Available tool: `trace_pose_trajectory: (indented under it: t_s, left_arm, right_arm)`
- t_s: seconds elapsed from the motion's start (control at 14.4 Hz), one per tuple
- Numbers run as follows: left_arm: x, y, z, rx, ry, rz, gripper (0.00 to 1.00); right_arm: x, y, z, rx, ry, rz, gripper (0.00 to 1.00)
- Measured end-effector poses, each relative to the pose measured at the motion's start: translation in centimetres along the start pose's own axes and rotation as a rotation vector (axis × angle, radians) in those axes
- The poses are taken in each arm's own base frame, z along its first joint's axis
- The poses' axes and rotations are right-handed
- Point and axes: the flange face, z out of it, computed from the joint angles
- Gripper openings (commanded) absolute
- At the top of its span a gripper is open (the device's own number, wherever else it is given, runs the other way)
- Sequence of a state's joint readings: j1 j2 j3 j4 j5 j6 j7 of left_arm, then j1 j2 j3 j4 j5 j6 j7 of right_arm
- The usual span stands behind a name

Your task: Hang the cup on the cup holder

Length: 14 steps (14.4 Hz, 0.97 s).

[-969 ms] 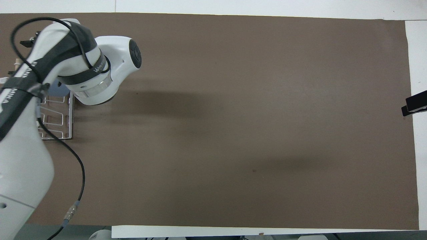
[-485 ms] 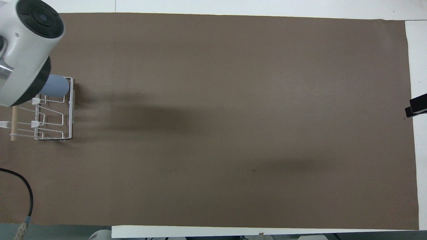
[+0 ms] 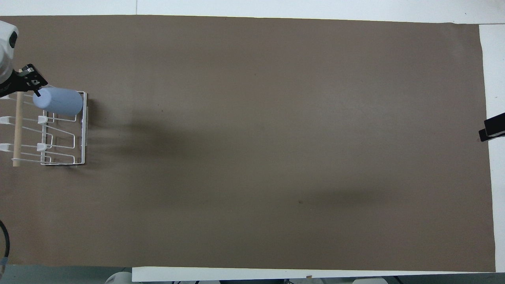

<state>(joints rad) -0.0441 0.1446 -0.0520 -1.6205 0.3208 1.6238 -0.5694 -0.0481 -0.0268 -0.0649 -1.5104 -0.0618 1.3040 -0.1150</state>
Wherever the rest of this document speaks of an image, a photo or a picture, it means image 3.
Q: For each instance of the light blue cup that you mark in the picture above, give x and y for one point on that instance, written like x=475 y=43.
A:
x=59 y=101

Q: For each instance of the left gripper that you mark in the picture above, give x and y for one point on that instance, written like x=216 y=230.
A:
x=7 y=88

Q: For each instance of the black stand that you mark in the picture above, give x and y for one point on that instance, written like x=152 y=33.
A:
x=494 y=128

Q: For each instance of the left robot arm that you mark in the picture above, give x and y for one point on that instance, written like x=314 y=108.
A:
x=4 y=43

